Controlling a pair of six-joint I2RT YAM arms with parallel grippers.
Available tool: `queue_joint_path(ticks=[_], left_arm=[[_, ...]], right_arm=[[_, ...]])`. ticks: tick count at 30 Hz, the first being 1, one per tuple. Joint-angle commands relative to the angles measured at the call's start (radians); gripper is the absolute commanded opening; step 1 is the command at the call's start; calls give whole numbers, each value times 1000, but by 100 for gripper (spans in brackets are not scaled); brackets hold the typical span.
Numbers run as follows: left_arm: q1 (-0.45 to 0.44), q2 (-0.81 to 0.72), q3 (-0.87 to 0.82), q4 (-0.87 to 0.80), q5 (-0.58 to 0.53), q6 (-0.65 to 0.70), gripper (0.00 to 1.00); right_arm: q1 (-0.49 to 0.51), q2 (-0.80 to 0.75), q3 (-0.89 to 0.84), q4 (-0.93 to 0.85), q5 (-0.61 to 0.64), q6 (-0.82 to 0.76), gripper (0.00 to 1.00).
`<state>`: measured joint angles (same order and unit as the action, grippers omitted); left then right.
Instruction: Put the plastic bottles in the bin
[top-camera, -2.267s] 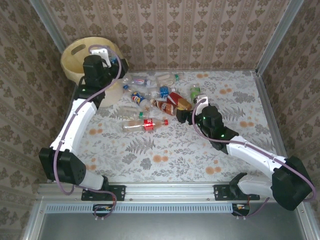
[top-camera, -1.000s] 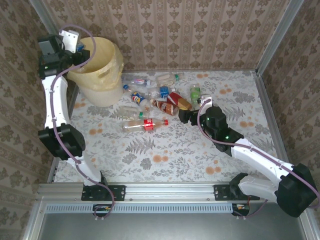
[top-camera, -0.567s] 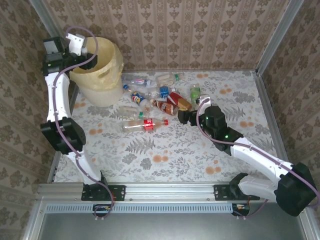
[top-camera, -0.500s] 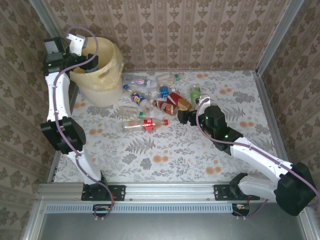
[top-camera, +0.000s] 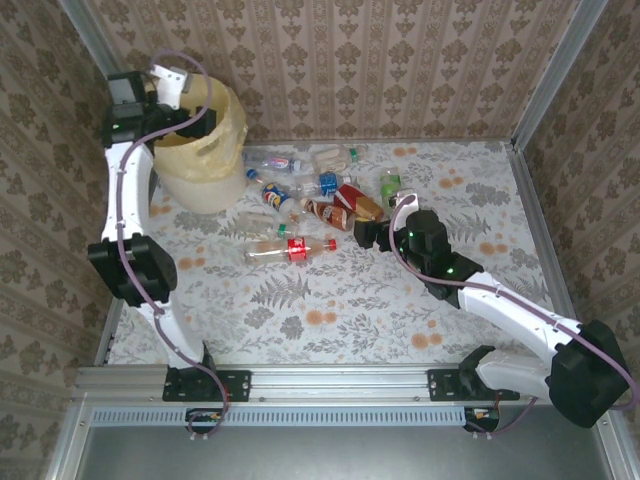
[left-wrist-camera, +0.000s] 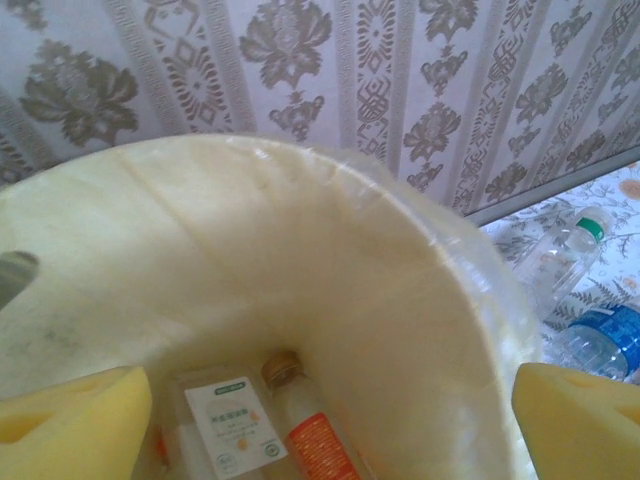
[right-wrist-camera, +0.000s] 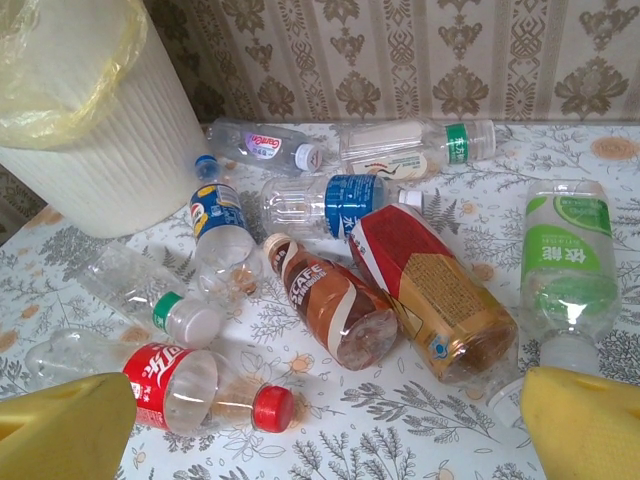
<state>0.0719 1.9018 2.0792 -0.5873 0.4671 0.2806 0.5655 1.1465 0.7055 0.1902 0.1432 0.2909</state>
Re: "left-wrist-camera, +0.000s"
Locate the green-capped bottle cream label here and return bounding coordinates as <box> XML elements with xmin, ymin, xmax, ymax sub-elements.
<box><xmin>514</xmin><ymin>204</ymin><xmax>614</xmax><ymax>321</ymax></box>

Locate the bottle with orange label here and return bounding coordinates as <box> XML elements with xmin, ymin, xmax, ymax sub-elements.
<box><xmin>259</xmin><ymin>350</ymin><xmax>381</xmax><ymax>480</ymax></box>

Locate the clear bottle blue label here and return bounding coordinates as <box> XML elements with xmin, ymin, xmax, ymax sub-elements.
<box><xmin>549</xmin><ymin>302</ymin><xmax>640</xmax><ymax>386</ymax></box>

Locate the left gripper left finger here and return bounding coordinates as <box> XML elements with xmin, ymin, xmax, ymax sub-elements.
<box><xmin>0</xmin><ymin>365</ymin><xmax>154</xmax><ymax>480</ymax></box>

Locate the cream plastic bin with liner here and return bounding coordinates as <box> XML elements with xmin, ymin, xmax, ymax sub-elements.
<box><xmin>0</xmin><ymin>130</ymin><xmax>544</xmax><ymax>480</ymax></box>

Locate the thin aluminium edge strip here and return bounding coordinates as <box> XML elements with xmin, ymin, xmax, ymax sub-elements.
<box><xmin>462</xmin><ymin>149</ymin><xmax>640</xmax><ymax>229</ymax></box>

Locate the floral patterned tablecloth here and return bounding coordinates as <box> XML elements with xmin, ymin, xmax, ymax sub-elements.
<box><xmin>474</xmin><ymin>162</ymin><xmax>640</xmax><ymax>386</ymax></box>

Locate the square clear bottle white label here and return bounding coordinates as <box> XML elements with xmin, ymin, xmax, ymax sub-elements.
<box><xmin>167</xmin><ymin>372</ymin><xmax>291</xmax><ymax>480</ymax></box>

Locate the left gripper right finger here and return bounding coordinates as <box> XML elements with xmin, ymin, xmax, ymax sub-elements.
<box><xmin>514</xmin><ymin>362</ymin><xmax>640</xmax><ymax>480</ymax></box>

